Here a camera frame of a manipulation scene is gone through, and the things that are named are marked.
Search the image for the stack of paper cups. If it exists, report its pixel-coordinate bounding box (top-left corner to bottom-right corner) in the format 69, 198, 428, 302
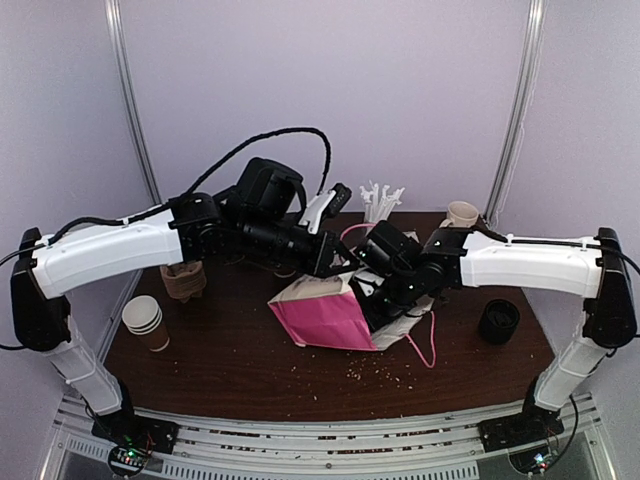
122, 295, 170, 352

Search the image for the left aluminium frame post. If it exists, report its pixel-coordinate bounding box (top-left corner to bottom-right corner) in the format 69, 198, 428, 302
104, 0, 162, 205

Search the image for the stack of black lids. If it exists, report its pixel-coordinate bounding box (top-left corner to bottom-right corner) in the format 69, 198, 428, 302
478, 299, 520, 345

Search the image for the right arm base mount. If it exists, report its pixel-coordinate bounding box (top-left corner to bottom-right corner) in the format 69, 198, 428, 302
477, 407, 564, 453

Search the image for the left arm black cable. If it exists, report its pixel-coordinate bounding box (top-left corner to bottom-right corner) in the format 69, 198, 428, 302
0, 127, 334, 351

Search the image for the right aluminium frame post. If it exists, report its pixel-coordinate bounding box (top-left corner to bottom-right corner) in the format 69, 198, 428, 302
484, 0, 547, 227

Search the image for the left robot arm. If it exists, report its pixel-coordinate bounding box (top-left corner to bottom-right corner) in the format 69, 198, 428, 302
10, 158, 351, 444

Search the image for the aluminium frame post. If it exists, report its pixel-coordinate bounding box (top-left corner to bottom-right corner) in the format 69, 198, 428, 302
484, 0, 547, 227
104, 0, 162, 205

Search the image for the pink paper bag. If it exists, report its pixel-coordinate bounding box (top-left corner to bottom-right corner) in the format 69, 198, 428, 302
268, 268, 436, 368

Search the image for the cardboard cup carrier stack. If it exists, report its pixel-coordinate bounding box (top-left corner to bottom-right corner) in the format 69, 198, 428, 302
160, 261, 207, 303

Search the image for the glass with wrapped straws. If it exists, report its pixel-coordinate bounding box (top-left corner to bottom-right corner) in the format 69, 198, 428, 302
360, 181, 405, 224

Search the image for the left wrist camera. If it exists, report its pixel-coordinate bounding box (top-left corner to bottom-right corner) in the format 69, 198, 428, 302
297, 183, 352, 235

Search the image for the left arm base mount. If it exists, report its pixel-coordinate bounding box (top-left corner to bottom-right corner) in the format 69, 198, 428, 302
85, 406, 179, 454

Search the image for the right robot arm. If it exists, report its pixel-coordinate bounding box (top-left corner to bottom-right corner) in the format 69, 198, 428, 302
354, 221, 638, 442

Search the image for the white ceramic mug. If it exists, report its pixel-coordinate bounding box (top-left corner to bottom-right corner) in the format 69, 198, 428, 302
439, 201, 480, 228

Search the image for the front aluminium rail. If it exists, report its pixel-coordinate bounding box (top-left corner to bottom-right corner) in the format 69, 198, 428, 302
35, 394, 622, 479

